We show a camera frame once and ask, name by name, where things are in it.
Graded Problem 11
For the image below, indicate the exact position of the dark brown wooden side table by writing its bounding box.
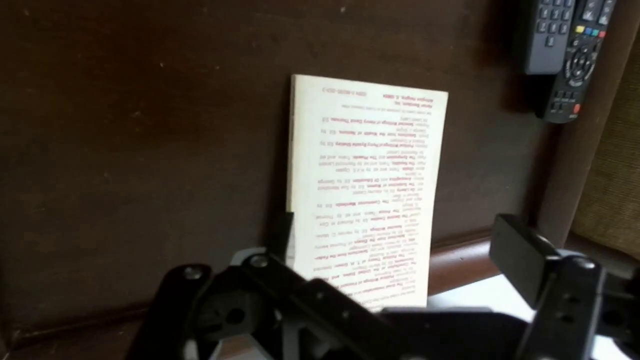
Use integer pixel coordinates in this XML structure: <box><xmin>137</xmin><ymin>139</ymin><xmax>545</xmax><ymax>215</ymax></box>
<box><xmin>0</xmin><ymin>0</ymin><xmax>640</xmax><ymax>360</ymax></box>

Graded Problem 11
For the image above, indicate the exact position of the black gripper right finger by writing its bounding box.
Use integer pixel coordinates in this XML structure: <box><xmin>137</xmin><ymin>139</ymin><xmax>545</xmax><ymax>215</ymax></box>
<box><xmin>488</xmin><ymin>211</ymin><xmax>640</xmax><ymax>360</ymax></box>

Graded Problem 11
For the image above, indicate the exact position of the plain black remote control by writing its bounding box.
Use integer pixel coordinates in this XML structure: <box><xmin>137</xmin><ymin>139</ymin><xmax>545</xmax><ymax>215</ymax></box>
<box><xmin>519</xmin><ymin>0</ymin><xmax>577</xmax><ymax>75</ymax></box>

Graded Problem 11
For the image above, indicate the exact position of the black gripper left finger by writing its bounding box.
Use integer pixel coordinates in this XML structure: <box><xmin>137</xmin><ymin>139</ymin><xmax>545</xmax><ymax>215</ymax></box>
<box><xmin>125</xmin><ymin>208</ymin><xmax>427</xmax><ymax>360</ymax></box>

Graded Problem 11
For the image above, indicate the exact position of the olive fabric sofa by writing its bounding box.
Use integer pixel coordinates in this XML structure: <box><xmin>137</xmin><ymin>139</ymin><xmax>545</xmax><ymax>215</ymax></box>
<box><xmin>570</xmin><ymin>36</ymin><xmax>640</xmax><ymax>262</ymax></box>

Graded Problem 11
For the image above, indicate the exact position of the white paperback book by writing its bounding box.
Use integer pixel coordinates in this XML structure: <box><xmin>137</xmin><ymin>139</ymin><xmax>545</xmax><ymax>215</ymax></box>
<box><xmin>283</xmin><ymin>71</ymin><xmax>450</xmax><ymax>314</ymax></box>

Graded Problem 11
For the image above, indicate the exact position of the black remote with many buttons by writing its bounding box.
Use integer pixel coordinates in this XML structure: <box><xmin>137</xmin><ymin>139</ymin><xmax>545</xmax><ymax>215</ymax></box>
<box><xmin>540</xmin><ymin>0</ymin><xmax>620</xmax><ymax>126</ymax></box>

